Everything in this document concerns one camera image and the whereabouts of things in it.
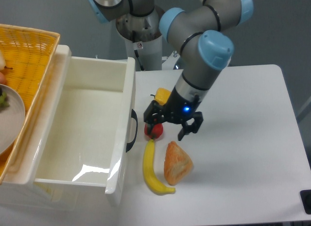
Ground red bell pepper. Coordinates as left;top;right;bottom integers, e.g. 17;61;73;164
144;123;164;139

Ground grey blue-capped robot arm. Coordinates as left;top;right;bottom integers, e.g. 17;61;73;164
88;0;254;139

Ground black top drawer handle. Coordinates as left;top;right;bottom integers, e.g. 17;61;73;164
126;109;138;152

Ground yellow wicker basket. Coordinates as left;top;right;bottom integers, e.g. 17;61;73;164
0;24;60;180

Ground green grapes on plate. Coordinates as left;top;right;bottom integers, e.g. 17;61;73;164
0;88;9;108

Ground yellow banana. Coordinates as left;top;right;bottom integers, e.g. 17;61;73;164
142;139;175;195

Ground white metal base frame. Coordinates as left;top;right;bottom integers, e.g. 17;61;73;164
133;49;180;71

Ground pale pear in basket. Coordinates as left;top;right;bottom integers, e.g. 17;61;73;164
0;51;13;70

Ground white drawer cabinet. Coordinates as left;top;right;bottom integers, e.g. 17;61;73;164
0;45;71;208

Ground red fruit in basket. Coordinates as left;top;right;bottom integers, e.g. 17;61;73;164
0;72;7;85

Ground triangular bread pastry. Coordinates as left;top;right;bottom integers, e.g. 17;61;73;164
164;141;193;186

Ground yellow bell pepper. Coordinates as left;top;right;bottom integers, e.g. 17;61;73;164
151;87;171;105

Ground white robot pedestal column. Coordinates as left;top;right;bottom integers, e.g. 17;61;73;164
116;6;164;71

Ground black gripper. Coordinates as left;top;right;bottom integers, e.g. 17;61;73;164
143;88;204;141

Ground white plate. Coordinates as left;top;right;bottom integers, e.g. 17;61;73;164
0;84;25;155

